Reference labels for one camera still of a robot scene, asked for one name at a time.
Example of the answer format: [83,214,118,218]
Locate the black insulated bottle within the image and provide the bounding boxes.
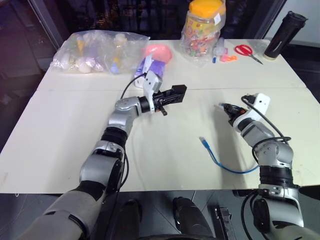
[263,10,309,61]

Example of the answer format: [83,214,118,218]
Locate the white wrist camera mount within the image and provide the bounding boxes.
[236,92,271,131]
[142,71,163,115]

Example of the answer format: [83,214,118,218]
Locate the purple and white package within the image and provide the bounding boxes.
[134,56,166,87]

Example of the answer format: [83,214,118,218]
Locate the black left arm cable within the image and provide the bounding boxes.
[106,72,148,201]

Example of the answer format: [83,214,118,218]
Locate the dark rounded shape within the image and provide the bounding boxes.
[172,196,214,240]
[114,198,144,240]

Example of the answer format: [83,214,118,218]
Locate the candy jar with yellow lid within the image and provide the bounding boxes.
[183,0,226,59]

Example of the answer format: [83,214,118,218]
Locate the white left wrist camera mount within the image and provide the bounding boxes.
[142,71,163,115]

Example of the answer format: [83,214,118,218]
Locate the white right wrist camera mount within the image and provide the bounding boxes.
[236,92,271,131]

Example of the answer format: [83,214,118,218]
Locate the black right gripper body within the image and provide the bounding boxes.
[225,105,245,126]

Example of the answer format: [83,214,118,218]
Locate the candy jar orange lid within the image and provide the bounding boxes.
[179,0,227,67]

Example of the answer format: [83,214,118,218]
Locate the clear plastic bag of toys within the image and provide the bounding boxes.
[49,31,151,75]

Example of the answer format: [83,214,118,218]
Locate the pink plastic bowl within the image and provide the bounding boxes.
[142,44,174,64]

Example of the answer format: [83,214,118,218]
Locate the black flat device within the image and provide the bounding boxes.
[213,206,235,240]

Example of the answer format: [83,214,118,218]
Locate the blue Ethernet cable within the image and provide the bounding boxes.
[199,102,260,175]

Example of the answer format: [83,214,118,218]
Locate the grey metal frame post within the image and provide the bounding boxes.
[26,0,70,51]

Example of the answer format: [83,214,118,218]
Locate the pink rubber toy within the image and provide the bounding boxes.
[219,54,239,64]

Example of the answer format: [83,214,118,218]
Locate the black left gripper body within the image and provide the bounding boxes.
[152,91,174,117]

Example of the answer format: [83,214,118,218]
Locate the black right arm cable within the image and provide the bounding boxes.
[241,94,292,171]

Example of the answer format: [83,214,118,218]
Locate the red handled scissors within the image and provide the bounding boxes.
[234,44,264,66]

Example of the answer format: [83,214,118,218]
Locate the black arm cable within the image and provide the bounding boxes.
[106,72,148,201]
[241,94,292,171]

